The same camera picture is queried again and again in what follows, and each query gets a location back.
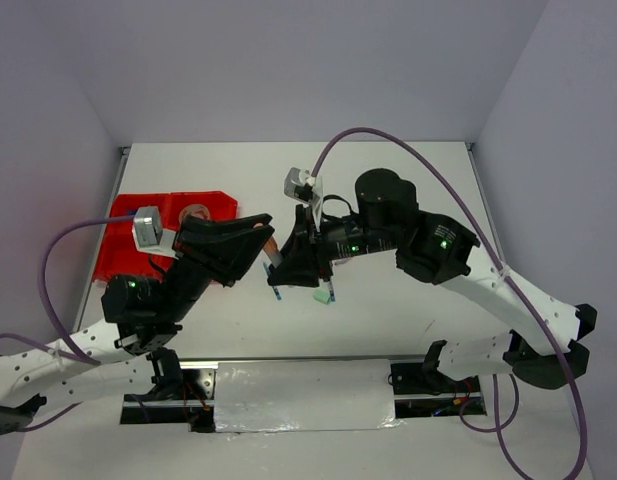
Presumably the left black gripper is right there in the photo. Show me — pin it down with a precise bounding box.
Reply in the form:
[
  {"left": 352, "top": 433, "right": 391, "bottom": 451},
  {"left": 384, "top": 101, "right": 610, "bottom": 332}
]
[{"left": 167, "top": 221, "right": 288, "bottom": 325}]

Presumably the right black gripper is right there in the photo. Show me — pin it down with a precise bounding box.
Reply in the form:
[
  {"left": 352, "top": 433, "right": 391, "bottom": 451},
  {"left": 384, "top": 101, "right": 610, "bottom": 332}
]
[{"left": 265, "top": 198, "right": 398, "bottom": 283}]

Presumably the orange highlighter pen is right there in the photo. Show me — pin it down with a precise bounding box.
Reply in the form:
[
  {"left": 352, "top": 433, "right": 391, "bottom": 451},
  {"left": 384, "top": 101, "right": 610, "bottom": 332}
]
[{"left": 263, "top": 238, "right": 283, "bottom": 267}]

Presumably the large clear tape roll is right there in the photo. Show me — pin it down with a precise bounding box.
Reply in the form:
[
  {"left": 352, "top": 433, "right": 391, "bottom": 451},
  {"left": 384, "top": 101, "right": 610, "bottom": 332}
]
[{"left": 179, "top": 204, "right": 212, "bottom": 222}]

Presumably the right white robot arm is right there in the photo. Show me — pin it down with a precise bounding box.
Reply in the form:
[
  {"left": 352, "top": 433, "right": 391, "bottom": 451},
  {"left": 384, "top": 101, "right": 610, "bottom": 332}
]
[{"left": 268, "top": 168, "right": 597, "bottom": 391}]

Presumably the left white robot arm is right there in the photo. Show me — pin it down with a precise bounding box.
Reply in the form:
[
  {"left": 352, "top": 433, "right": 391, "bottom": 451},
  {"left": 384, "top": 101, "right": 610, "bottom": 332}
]
[{"left": 0, "top": 206, "right": 274, "bottom": 436}]

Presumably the left blue gel pen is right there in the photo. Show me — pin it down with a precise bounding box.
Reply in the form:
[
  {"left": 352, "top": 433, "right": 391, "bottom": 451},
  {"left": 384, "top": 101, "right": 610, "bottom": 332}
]
[{"left": 262, "top": 261, "right": 282, "bottom": 301}]

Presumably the blue gel pen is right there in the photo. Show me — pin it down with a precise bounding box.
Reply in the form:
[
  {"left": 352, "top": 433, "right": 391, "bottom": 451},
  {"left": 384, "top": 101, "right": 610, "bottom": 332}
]
[
  {"left": 262, "top": 261, "right": 282, "bottom": 301},
  {"left": 326, "top": 279, "right": 336, "bottom": 303}
]

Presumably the right blue gel pen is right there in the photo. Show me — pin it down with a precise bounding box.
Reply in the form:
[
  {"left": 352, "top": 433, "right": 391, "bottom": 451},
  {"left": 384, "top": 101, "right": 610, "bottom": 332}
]
[{"left": 326, "top": 279, "right": 336, "bottom": 303}]

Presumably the green highlighter cap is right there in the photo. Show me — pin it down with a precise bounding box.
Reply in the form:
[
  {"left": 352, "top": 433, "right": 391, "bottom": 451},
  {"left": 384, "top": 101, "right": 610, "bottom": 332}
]
[{"left": 313, "top": 289, "right": 331, "bottom": 305}]

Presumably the red compartment storage bin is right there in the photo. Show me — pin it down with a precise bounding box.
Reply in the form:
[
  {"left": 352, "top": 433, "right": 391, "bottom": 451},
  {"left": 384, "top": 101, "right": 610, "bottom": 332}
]
[{"left": 92, "top": 190, "right": 241, "bottom": 291}]

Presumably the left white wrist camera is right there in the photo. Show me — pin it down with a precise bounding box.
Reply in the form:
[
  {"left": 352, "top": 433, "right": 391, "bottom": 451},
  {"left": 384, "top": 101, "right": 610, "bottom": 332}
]
[{"left": 132, "top": 206, "right": 176, "bottom": 258}]

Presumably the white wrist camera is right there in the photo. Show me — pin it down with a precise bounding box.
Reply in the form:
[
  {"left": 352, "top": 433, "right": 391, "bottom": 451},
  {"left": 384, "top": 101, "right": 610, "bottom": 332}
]
[
  {"left": 132, "top": 206, "right": 176, "bottom": 258},
  {"left": 284, "top": 167, "right": 324, "bottom": 230}
]

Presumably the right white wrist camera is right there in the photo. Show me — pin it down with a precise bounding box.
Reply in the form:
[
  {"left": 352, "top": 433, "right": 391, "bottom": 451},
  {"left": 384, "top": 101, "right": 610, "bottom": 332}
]
[{"left": 284, "top": 167, "right": 324, "bottom": 230}]

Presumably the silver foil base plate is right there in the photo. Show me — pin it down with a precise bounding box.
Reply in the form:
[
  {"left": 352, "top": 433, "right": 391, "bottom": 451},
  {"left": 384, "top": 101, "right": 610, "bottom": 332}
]
[{"left": 214, "top": 359, "right": 397, "bottom": 433}]

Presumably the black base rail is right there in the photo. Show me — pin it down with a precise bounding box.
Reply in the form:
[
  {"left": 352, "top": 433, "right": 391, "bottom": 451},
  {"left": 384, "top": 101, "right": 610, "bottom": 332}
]
[{"left": 121, "top": 356, "right": 486, "bottom": 433}]

